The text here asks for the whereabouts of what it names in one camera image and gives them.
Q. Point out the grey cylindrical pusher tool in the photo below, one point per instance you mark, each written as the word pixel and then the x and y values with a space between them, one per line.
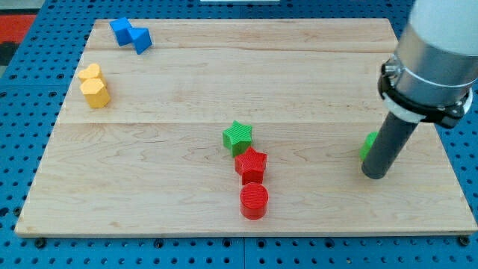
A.
pixel 392 137

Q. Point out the blue cube block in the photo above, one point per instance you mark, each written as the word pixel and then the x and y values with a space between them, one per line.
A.
pixel 120 29

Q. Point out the red star block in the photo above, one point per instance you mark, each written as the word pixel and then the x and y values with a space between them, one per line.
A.
pixel 250 166

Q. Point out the green star block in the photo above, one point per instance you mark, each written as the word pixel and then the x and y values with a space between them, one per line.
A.
pixel 237 138

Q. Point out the light wooden board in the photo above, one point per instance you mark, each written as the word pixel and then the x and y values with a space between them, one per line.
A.
pixel 151 163

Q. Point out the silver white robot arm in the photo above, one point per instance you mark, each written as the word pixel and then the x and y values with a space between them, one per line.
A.
pixel 430 75

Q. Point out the red circle block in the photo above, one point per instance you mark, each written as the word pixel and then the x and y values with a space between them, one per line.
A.
pixel 253 201

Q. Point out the blue triangle block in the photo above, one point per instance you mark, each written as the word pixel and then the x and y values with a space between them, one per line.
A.
pixel 140 37

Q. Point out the green circle block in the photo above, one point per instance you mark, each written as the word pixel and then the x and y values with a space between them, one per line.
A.
pixel 367 145

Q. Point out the yellow heart block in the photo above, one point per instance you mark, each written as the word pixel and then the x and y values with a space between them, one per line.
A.
pixel 92 71

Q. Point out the yellow hexagon block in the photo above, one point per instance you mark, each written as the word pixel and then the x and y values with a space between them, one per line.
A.
pixel 95 92

